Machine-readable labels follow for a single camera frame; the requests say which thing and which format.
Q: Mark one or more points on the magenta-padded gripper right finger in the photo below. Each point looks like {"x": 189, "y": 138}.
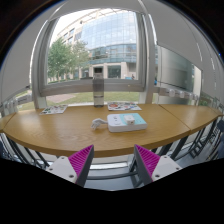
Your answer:
{"x": 163, "y": 166}

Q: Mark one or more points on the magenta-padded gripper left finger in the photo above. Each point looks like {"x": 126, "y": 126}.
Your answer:
{"x": 63, "y": 166}

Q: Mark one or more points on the small colourful sticker sheet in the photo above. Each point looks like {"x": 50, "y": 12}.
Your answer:
{"x": 54, "y": 109}

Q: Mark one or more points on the white and teal power strip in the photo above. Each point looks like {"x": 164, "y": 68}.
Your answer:
{"x": 116, "y": 124}

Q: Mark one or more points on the large colourful sticker sheet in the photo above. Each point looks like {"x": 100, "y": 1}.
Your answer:
{"x": 123, "y": 106}

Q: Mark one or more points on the clear bottle with black cap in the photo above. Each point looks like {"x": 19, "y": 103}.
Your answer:
{"x": 98, "y": 90}

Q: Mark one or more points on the grey wall rail with sockets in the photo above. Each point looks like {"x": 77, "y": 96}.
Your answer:
{"x": 15, "y": 104}
{"x": 173, "y": 92}

